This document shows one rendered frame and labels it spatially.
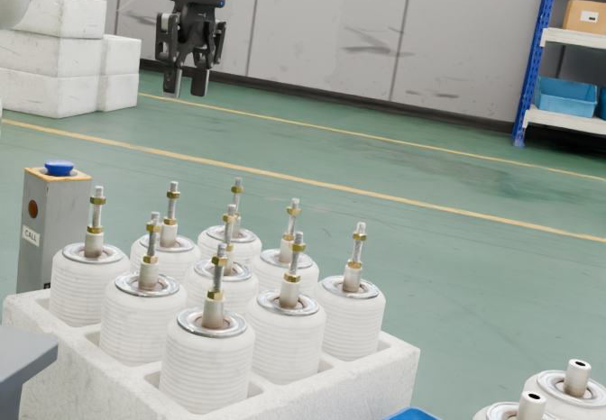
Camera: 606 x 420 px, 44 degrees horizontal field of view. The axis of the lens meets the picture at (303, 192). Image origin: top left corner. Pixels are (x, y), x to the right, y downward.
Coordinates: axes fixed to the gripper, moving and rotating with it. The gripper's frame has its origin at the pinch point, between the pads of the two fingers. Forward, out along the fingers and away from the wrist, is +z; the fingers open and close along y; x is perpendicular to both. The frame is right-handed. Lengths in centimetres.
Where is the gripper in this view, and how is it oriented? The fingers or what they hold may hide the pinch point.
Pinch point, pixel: (186, 86)
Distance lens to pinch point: 101.7
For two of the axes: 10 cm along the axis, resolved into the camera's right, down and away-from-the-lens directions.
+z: -1.5, 9.6, 2.2
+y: 3.8, -1.5, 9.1
